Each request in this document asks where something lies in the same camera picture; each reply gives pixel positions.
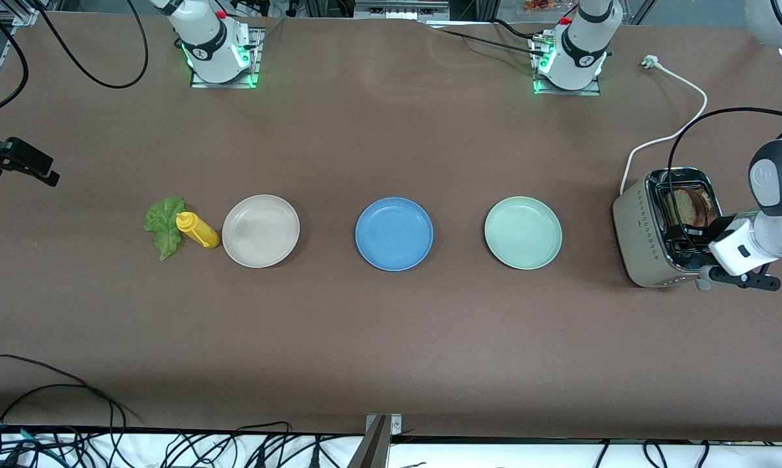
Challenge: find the green lettuce leaf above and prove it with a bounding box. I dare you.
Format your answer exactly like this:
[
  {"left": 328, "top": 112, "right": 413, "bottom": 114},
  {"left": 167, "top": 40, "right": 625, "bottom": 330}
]
[{"left": 144, "top": 197, "right": 187, "bottom": 261}]

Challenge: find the yellow mustard squeeze bottle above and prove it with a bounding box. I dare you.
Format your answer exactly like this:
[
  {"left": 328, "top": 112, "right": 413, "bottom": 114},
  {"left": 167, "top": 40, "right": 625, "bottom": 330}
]
[{"left": 176, "top": 212, "right": 221, "bottom": 250}]

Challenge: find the green round plate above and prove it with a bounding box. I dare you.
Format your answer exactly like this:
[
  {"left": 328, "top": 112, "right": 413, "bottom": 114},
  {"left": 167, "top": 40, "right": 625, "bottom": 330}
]
[{"left": 484, "top": 196, "right": 563, "bottom": 270}]

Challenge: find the beige round plate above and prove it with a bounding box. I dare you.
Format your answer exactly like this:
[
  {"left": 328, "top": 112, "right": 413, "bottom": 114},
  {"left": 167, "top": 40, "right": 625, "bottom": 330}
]
[{"left": 222, "top": 194, "right": 300, "bottom": 268}]

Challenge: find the blue round plate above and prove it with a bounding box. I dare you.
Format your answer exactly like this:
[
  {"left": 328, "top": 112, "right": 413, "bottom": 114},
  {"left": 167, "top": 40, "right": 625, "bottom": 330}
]
[{"left": 355, "top": 197, "right": 434, "bottom": 272}]

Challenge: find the dark wholewheat bread slice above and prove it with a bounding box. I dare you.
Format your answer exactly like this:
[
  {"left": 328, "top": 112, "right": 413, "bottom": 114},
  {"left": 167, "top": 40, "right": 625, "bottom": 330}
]
[{"left": 690, "top": 187, "right": 710, "bottom": 227}]

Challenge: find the silver two-slot toaster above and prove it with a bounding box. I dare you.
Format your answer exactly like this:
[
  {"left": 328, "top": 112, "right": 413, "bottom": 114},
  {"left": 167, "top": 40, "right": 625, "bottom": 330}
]
[{"left": 612, "top": 167, "right": 734, "bottom": 289}]

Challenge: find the grey metal box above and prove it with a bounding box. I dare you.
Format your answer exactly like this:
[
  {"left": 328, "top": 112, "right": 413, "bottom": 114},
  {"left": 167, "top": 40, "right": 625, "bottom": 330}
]
[{"left": 354, "top": 0, "right": 451, "bottom": 20}]

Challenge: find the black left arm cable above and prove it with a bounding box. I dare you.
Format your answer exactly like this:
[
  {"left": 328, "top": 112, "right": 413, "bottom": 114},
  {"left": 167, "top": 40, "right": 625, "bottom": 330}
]
[{"left": 667, "top": 107, "right": 782, "bottom": 254}]

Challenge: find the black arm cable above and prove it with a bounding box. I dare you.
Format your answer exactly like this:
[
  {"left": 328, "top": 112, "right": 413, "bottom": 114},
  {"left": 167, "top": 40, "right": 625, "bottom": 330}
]
[
  {"left": 33, "top": 0, "right": 150, "bottom": 90},
  {"left": 667, "top": 107, "right": 782, "bottom": 254}
]

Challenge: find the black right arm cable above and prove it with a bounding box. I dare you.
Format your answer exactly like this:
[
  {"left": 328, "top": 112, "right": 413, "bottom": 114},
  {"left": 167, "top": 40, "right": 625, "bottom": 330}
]
[{"left": 33, "top": 0, "right": 150, "bottom": 90}]

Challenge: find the white toaster power cord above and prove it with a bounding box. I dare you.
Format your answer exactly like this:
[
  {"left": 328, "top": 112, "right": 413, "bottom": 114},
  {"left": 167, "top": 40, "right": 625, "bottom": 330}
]
[{"left": 619, "top": 55, "right": 709, "bottom": 196}]

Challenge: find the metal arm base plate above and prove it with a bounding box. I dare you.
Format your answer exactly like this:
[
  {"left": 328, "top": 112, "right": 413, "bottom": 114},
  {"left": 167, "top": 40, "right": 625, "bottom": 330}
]
[
  {"left": 190, "top": 27, "right": 261, "bottom": 89},
  {"left": 532, "top": 36, "right": 603, "bottom": 97}
]

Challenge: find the long black cable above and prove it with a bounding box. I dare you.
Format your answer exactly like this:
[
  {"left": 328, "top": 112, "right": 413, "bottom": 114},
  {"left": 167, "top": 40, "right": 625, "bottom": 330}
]
[
  {"left": 0, "top": 354, "right": 141, "bottom": 423},
  {"left": 0, "top": 383, "right": 128, "bottom": 456}
]

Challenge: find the teal cable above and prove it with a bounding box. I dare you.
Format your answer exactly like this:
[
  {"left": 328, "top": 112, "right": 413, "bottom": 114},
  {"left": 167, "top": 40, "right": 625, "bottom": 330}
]
[{"left": 0, "top": 422, "right": 63, "bottom": 467}]

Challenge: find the black base cable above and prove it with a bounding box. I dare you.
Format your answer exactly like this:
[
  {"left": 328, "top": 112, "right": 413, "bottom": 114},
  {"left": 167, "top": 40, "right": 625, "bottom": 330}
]
[{"left": 439, "top": 19, "right": 547, "bottom": 56}]

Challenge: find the black looped cable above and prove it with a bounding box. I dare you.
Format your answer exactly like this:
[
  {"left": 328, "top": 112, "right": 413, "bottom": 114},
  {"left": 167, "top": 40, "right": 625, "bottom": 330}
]
[{"left": 231, "top": 421, "right": 295, "bottom": 459}]

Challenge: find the metal mounting bracket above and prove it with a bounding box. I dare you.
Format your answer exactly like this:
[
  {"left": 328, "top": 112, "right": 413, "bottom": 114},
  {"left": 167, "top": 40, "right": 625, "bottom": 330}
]
[{"left": 346, "top": 413, "right": 403, "bottom": 468}]

